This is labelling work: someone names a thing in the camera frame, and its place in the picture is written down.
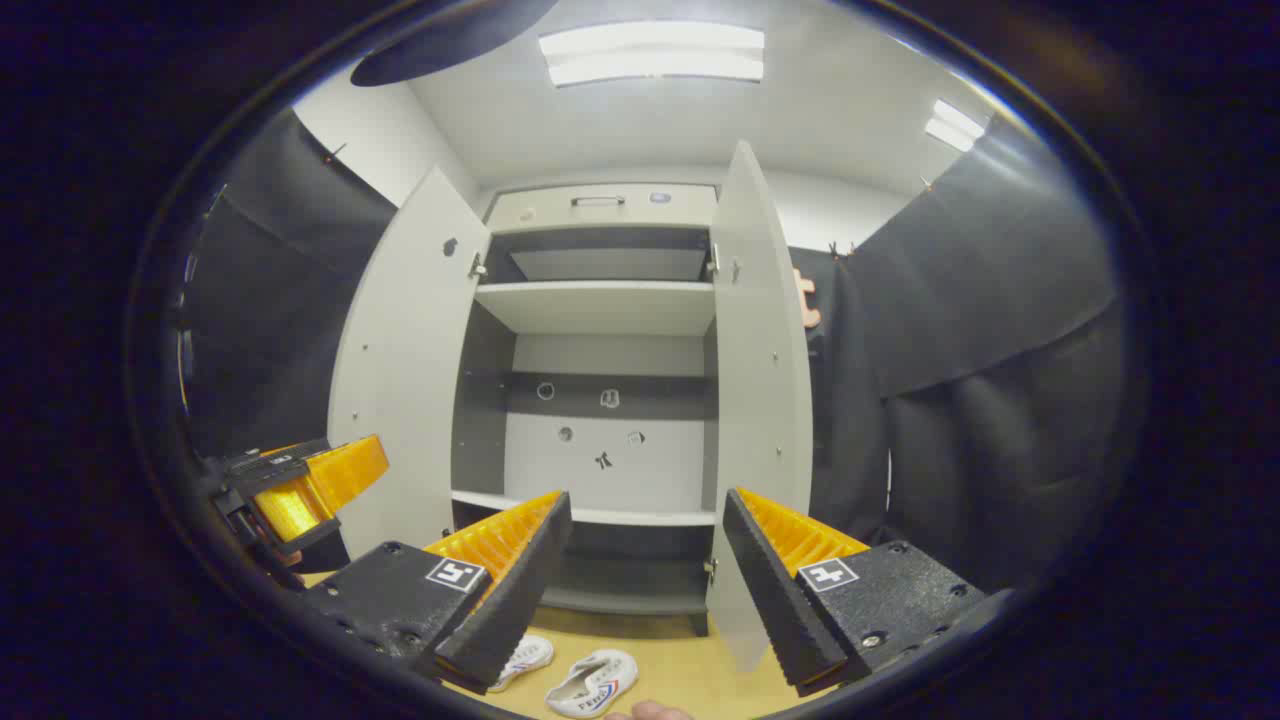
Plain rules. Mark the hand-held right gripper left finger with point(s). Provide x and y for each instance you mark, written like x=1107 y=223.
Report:
x=520 y=600

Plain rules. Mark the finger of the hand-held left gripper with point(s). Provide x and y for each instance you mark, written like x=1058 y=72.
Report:
x=290 y=515
x=285 y=458

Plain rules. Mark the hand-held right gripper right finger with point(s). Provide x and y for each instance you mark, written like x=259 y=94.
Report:
x=775 y=600

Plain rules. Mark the white sneaker shoe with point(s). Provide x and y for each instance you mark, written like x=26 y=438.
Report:
x=595 y=685
x=528 y=657

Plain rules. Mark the white cabinet door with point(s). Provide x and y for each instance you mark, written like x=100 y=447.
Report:
x=400 y=380
x=760 y=400

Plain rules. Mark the white shoe cabinet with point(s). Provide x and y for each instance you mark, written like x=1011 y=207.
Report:
x=600 y=305

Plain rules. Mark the ceiling light panel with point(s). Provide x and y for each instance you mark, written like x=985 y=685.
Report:
x=955 y=124
x=650 y=52

